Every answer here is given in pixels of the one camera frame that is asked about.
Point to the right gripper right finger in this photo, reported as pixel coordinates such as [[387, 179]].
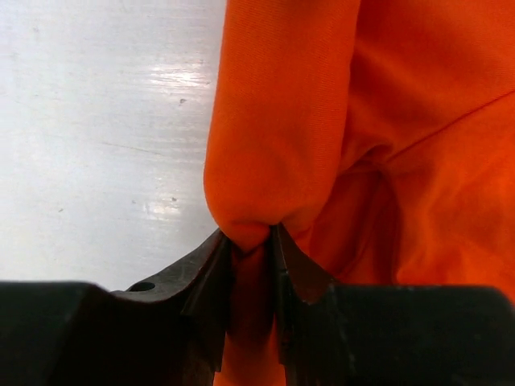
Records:
[[331, 333]]

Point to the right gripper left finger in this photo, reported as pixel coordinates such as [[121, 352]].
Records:
[[167, 329]]

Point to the orange t-shirt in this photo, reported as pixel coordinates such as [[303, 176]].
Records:
[[379, 133]]

